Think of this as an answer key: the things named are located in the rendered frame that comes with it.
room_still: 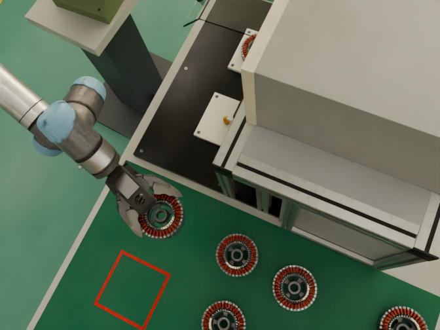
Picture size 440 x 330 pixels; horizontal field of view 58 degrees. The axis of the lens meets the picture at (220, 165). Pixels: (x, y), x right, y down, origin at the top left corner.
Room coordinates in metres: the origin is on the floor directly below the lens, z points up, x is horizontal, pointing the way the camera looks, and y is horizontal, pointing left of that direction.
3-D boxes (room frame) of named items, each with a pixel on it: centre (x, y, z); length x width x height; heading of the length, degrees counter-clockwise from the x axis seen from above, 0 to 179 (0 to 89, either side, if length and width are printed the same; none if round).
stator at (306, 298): (-0.01, -0.08, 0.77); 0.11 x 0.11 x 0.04
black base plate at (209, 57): (0.57, -0.16, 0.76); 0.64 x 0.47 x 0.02; 137
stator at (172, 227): (0.25, 0.17, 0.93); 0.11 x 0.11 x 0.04
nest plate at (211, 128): (0.49, -0.06, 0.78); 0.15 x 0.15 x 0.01; 47
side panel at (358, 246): (0.07, -0.21, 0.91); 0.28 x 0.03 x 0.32; 47
